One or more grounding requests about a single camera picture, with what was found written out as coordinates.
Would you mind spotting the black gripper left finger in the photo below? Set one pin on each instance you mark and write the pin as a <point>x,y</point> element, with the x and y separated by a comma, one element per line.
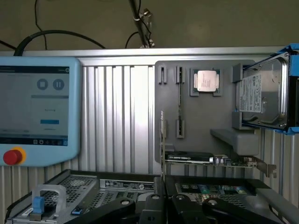
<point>151,210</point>

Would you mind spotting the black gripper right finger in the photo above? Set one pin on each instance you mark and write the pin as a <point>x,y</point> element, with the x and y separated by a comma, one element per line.
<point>180,210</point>

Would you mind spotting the green RAM stick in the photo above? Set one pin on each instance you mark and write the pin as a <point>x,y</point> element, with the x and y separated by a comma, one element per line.
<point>180,102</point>

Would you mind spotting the green motherboard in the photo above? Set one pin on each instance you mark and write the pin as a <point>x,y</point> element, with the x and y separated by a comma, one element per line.
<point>210,190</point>

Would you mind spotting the black graphics card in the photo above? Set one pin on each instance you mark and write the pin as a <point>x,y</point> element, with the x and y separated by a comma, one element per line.
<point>187,157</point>

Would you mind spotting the open grey PC case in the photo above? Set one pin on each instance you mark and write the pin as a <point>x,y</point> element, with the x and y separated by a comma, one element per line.
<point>77,186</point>

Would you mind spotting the grey parts rack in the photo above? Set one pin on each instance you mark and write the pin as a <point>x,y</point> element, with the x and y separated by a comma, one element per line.
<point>210,112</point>

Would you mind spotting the light blue teach pendant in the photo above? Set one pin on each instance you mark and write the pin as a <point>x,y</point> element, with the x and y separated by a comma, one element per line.
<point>74,105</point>

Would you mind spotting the silver CPU chip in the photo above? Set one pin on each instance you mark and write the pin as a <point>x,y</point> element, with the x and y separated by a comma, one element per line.
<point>206,81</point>

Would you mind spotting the silver hard disk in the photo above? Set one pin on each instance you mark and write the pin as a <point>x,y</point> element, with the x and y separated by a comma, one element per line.
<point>257,93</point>

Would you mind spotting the metal stand pole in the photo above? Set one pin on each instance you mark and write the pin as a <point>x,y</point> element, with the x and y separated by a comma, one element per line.
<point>138,21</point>

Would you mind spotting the blue disk caddy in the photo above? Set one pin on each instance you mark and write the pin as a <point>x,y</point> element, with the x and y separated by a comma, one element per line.
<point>293,50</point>

